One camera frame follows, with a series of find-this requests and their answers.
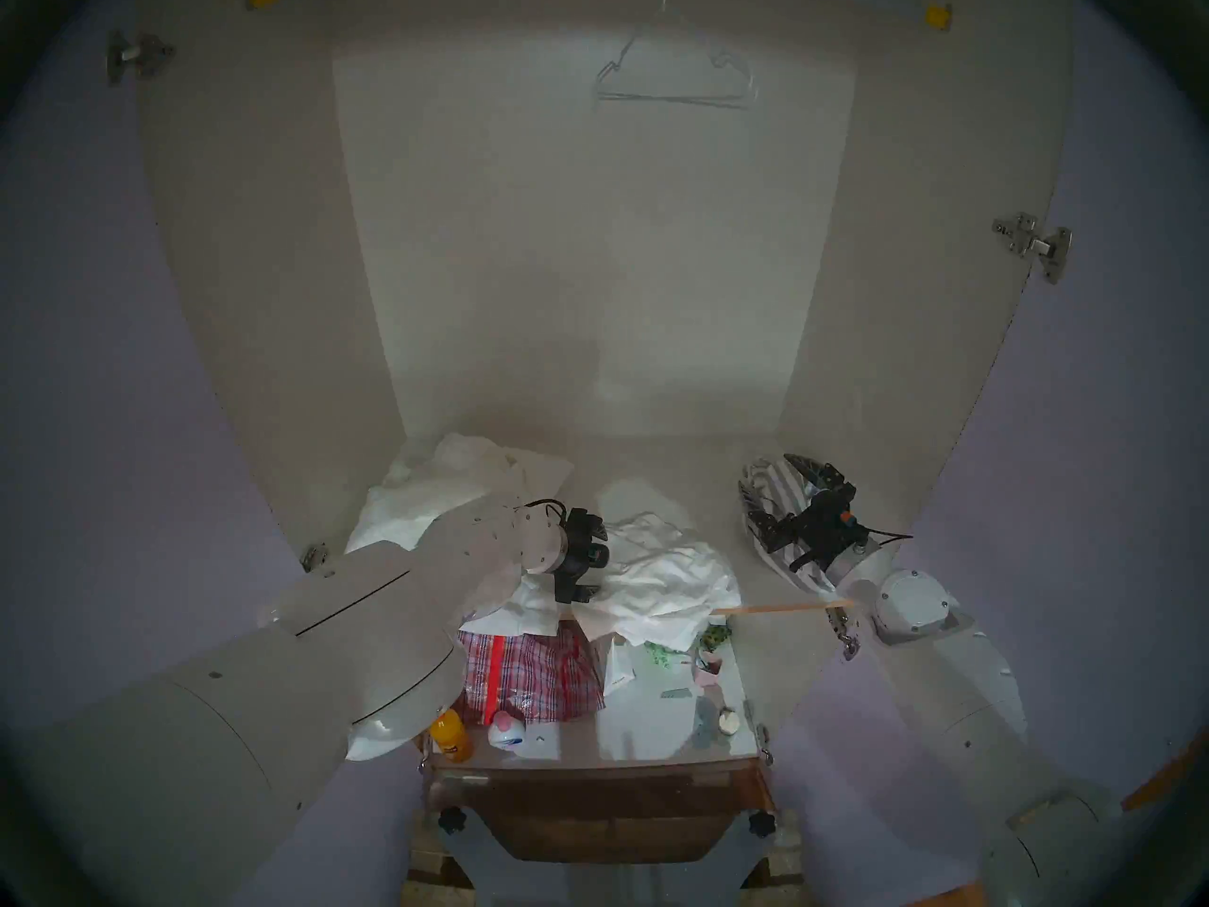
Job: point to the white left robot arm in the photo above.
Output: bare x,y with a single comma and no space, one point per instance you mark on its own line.
283,688

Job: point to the small white round jar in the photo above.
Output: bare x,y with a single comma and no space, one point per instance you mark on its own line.
728,722

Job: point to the small green potted plant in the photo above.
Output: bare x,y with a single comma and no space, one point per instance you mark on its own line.
715,638

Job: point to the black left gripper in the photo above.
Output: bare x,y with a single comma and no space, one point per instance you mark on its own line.
571,546

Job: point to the black round knob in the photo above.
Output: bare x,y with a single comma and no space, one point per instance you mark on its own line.
762,824
452,819

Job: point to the silver cabinet door hinge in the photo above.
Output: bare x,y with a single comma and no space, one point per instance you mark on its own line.
1034,246
424,756
762,744
843,631
315,556
137,57

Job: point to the grey white striped top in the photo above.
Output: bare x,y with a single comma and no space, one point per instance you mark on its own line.
770,485

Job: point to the red plaid woven bag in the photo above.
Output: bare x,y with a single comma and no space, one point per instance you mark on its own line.
538,674

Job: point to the green patterned pack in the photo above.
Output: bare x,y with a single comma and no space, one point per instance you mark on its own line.
666,655

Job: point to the lavender left wardrobe door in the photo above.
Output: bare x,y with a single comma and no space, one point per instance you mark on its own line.
94,348

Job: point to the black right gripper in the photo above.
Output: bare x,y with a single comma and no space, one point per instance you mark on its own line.
812,546

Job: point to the grey robot base frame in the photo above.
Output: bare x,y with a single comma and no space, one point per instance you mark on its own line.
482,867

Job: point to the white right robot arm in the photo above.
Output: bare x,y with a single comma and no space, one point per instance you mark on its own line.
954,669

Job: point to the lavender right wardrobe door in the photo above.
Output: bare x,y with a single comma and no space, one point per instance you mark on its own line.
1086,489

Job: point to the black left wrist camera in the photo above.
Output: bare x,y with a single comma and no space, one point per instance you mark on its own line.
593,556

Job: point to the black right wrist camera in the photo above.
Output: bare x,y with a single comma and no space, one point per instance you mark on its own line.
833,518

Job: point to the white bottle pink cap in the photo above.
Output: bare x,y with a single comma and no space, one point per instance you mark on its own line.
508,731

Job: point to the brown wooden panel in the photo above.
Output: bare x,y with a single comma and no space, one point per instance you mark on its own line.
604,806

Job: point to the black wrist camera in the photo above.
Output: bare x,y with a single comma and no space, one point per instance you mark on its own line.
833,518
593,556

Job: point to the lavender wardrobe door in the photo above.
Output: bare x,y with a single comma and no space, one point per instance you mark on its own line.
1086,489
94,348

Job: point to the pink cup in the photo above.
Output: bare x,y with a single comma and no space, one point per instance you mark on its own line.
707,671

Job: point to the orange bottle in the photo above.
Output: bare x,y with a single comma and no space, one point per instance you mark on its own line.
451,737

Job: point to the white wardrobe cabinet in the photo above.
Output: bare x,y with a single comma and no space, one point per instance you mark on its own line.
604,300

